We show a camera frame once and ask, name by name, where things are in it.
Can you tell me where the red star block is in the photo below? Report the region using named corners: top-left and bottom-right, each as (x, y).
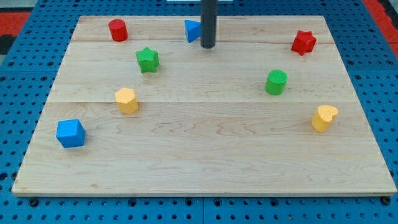
top-left (291, 30), bottom-right (317, 56)

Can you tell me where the blue cube block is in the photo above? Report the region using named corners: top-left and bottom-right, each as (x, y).
top-left (56, 119), bottom-right (85, 148)

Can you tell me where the red cylinder block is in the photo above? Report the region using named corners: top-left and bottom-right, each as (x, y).
top-left (108, 19), bottom-right (128, 42)

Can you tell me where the green star block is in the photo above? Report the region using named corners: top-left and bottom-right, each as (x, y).
top-left (136, 47), bottom-right (160, 73)

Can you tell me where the wooden board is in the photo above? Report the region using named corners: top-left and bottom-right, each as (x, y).
top-left (12, 16), bottom-right (397, 197)

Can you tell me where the green cylinder block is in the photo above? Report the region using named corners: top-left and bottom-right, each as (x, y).
top-left (265, 70), bottom-right (288, 95)

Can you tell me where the yellow hexagon block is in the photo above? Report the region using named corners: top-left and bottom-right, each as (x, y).
top-left (114, 88), bottom-right (139, 114)

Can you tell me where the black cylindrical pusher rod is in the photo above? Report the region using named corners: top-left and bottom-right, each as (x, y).
top-left (200, 0), bottom-right (218, 49)

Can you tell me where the yellow heart block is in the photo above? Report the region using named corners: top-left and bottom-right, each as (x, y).
top-left (311, 105), bottom-right (339, 133)

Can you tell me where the blue triangle block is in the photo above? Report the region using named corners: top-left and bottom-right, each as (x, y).
top-left (184, 20), bottom-right (201, 43)

